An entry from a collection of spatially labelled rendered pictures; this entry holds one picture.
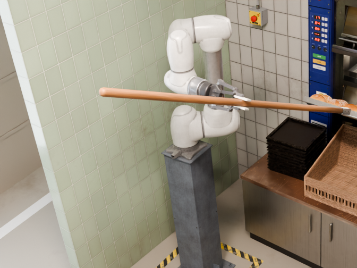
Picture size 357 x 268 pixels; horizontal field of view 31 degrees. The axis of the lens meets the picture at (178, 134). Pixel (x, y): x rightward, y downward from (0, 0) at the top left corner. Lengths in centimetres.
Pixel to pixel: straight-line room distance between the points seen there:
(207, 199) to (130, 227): 66
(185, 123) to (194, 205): 54
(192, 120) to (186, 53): 94
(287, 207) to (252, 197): 28
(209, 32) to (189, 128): 62
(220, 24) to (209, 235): 144
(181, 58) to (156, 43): 127
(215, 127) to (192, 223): 68
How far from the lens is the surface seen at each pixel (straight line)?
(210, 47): 334
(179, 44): 273
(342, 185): 413
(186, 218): 401
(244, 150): 496
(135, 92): 215
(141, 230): 446
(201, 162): 378
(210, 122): 361
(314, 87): 422
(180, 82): 279
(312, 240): 418
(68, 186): 383
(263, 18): 421
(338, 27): 398
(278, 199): 415
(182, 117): 361
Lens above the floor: 311
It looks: 32 degrees down
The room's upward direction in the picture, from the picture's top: 8 degrees counter-clockwise
